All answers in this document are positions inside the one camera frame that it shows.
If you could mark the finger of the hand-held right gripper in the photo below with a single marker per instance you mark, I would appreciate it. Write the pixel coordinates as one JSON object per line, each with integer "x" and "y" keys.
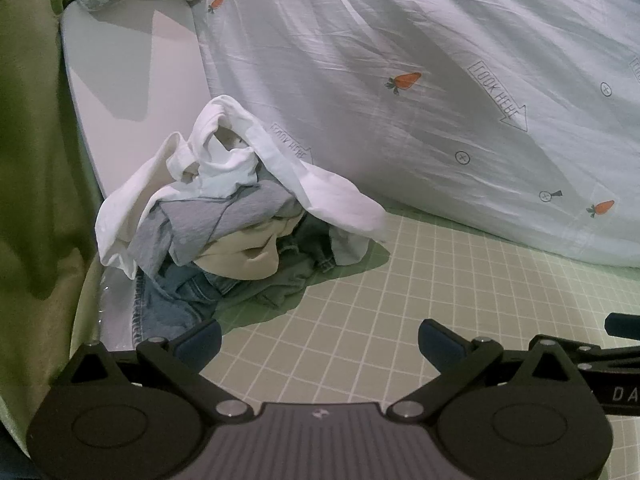
{"x": 610, "y": 356}
{"x": 625, "y": 327}

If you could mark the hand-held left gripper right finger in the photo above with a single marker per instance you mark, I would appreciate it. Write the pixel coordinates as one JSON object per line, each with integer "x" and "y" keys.
{"x": 440, "y": 342}

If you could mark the green cloth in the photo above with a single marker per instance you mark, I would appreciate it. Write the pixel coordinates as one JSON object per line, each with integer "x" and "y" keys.
{"x": 35, "y": 160}

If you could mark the green checked bed sheet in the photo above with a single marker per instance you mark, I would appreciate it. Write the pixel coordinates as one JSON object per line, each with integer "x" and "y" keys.
{"x": 400, "y": 290}

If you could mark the white rounded board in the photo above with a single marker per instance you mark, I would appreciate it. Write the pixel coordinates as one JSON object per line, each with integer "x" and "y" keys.
{"x": 140, "y": 60}

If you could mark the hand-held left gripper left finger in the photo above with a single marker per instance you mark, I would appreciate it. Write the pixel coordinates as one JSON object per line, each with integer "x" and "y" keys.
{"x": 201, "y": 342}

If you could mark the blue denim jeans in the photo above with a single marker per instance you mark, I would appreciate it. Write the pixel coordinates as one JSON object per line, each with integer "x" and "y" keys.
{"x": 170, "y": 305}

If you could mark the carrot print quilt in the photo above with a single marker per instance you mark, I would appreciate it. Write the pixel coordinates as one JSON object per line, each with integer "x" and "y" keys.
{"x": 450, "y": 35}

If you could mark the cream garment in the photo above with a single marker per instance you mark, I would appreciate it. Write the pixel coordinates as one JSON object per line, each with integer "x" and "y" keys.
{"x": 240, "y": 256}

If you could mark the grey-green garment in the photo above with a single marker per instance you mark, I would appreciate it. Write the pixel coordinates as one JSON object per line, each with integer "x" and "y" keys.
{"x": 280, "y": 285}

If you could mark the grey garment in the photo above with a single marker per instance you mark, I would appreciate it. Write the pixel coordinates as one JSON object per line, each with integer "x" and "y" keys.
{"x": 200, "y": 220}

